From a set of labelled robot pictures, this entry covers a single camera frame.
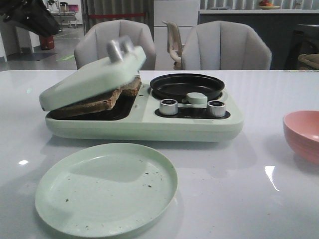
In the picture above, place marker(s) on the red trash bin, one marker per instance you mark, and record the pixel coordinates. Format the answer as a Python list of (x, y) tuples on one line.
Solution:
[(46, 43)]

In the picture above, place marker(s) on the green breakfast maker lid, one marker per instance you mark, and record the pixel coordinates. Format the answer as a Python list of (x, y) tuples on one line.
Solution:
[(119, 68)]

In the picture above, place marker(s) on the silver control knob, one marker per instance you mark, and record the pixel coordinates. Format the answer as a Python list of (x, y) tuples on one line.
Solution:
[(216, 109), (168, 107)]

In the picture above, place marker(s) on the left grey upholstered chair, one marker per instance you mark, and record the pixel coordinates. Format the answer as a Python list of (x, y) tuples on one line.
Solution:
[(93, 46)]

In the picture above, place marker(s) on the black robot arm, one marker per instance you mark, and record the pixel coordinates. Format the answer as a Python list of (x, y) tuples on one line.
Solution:
[(31, 15)]

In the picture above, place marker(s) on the beige office chair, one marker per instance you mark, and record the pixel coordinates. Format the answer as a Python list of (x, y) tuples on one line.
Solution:
[(174, 44)]

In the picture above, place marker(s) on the bread slice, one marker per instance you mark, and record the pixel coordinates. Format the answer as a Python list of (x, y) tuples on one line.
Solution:
[(131, 89), (105, 101)]

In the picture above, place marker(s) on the left silver control knob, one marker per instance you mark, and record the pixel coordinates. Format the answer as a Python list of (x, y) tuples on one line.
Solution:
[(168, 107)]

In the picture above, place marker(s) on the black round frying pan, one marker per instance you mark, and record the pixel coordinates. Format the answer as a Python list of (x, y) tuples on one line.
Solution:
[(176, 86)]

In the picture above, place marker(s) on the white cabinet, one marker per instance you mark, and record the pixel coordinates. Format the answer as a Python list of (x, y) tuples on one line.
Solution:
[(182, 12)]

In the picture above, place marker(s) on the grey upholstered chair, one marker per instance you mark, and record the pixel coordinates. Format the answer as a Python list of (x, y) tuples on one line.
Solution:
[(93, 46), (224, 45)]

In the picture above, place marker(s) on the pink bowl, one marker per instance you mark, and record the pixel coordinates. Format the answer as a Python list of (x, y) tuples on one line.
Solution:
[(301, 131)]

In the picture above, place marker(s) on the fruit plate on counter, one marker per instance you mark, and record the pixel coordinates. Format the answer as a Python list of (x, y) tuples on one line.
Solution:
[(266, 5)]

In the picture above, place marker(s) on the green breakfast maker base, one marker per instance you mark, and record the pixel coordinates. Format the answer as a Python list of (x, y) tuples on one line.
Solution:
[(142, 123)]

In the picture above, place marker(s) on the dark appliance at right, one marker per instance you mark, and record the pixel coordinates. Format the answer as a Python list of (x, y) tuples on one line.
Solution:
[(305, 40)]

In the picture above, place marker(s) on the right grey upholstered chair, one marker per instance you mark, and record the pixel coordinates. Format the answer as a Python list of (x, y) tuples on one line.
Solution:
[(224, 45)]

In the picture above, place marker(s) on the light green plate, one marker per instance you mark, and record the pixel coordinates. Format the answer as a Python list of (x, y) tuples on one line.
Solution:
[(106, 190)]

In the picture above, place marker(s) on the right silver control knob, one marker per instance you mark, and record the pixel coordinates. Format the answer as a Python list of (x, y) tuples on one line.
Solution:
[(216, 109)]

